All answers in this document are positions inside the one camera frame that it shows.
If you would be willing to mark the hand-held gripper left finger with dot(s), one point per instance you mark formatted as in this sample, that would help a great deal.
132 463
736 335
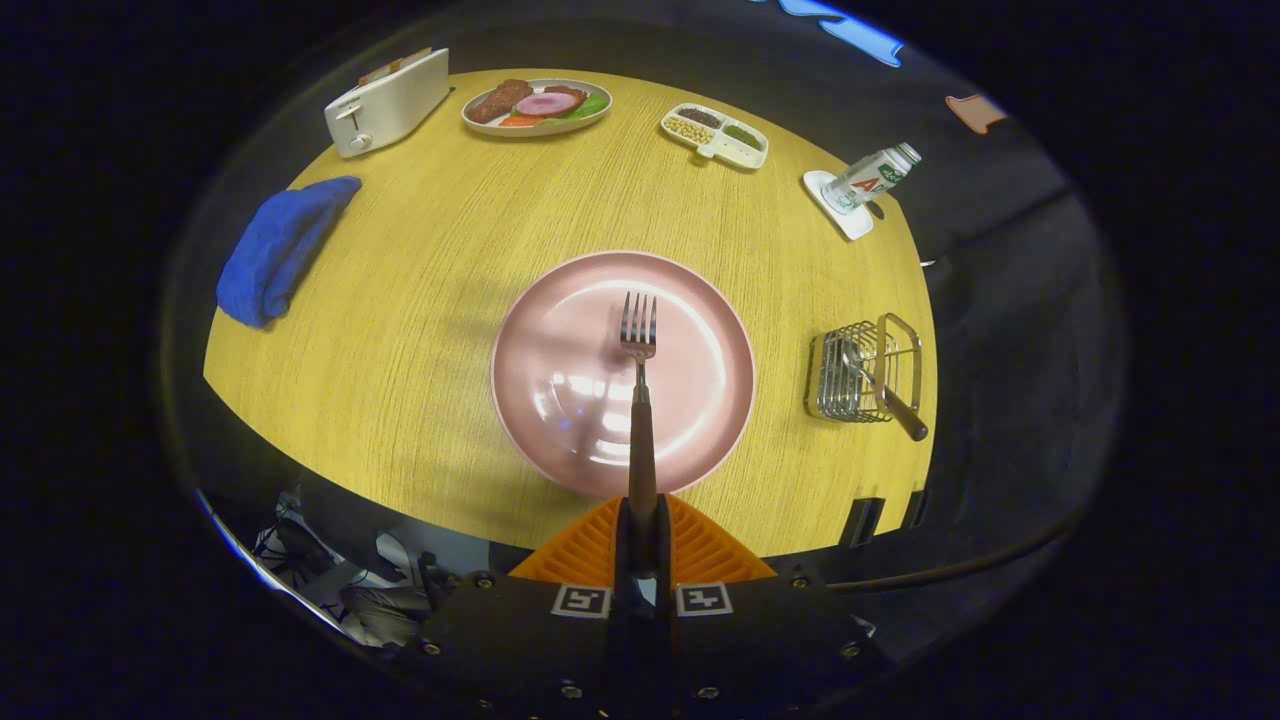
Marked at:
520 640

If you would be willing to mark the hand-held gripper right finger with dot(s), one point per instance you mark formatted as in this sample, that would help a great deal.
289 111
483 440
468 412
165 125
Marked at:
770 640

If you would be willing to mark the pink plate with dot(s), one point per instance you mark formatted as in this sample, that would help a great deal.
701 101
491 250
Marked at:
560 330

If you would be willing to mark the white square coaster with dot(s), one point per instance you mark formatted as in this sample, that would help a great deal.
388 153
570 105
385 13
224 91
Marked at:
850 225

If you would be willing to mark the blue folded cloth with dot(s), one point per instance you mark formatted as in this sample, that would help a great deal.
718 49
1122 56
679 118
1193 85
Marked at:
280 250

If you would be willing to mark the white bottle with green cap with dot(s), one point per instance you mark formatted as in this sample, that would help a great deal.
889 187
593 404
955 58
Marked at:
870 180

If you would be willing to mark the white divided dish with grains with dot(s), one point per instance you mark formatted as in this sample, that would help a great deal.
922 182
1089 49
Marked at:
745 155

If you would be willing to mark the red tomato slice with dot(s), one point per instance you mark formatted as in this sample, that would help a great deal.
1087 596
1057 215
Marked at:
520 121

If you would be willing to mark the pink ham slice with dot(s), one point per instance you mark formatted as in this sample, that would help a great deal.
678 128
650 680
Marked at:
545 104

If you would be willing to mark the green lettuce leaf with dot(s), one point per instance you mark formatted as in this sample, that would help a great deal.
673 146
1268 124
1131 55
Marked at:
590 106

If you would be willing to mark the white toaster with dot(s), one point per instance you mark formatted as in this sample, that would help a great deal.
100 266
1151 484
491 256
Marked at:
395 105

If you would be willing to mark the grey food plate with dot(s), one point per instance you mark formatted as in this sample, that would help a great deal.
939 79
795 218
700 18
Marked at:
535 84

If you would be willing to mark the brown toast slice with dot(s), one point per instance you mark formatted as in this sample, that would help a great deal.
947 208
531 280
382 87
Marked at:
390 68

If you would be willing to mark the black table bracket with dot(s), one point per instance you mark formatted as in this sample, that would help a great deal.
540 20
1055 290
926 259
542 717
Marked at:
914 509
862 522

